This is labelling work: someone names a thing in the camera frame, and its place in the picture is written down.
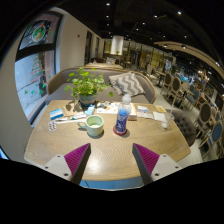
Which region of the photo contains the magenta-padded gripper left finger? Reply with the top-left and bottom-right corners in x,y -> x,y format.
43,143 -> 92,186

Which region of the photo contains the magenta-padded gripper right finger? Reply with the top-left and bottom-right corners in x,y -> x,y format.
131,143 -> 184,186

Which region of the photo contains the clear bottle with blue label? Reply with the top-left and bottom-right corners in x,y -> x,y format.
113,93 -> 133,135

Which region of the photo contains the flat round red coaster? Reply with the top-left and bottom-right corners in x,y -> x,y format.
112,124 -> 129,137

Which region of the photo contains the pale green mug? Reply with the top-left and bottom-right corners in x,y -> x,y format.
77,114 -> 105,138

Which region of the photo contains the pill blister pack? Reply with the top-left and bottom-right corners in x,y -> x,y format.
47,120 -> 58,132

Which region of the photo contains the white tube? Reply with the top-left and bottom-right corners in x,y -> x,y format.
54,113 -> 88,122

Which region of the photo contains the clear drinking glass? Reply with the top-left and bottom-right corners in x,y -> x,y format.
160,108 -> 175,130

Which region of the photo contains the white paper napkin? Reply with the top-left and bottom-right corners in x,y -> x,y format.
152,111 -> 167,122

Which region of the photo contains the white book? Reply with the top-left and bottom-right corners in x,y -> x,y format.
128,103 -> 138,121

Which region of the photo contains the blue and white small box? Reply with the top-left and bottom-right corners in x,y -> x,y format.
49,108 -> 65,121

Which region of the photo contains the grey tufted chair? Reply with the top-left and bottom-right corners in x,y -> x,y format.
171,109 -> 198,148

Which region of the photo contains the light blue small carton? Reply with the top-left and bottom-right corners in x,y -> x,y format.
84,103 -> 96,117

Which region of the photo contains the blue and white card pack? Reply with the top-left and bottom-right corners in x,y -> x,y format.
136,105 -> 150,114

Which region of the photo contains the colourful printed leaflet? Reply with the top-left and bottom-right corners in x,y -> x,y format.
96,101 -> 119,115

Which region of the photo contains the group of dining chairs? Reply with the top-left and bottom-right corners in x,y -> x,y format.
159,69 -> 224,158

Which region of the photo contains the green potted plant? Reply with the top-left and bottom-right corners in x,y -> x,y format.
63,67 -> 114,108

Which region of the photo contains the grey chevron pillow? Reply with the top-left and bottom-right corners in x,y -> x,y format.
108,72 -> 146,98

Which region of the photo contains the window with festive decals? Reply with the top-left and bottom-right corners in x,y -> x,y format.
14,11 -> 64,124

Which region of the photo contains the white round column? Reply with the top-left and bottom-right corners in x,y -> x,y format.
110,35 -> 124,56

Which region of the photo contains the group of ceiling lights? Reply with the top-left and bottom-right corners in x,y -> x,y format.
104,1 -> 221,68

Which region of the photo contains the grey sofa with wooden frame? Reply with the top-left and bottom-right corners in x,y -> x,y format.
44,66 -> 158,105

